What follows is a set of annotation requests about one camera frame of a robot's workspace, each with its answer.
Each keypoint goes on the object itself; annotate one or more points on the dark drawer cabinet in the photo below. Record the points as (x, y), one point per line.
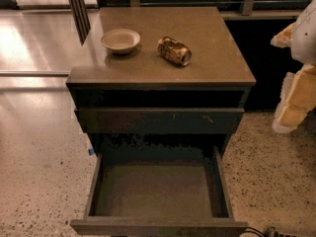
(217, 76)

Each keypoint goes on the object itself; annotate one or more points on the beige round bowl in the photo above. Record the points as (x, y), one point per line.
(120, 41)

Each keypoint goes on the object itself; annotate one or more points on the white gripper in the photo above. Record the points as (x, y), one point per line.
(305, 40)

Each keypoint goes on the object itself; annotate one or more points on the blue tape piece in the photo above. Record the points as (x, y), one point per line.
(91, 151)

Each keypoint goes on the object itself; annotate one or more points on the crushed orange can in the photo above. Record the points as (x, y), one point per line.
(174, 51)

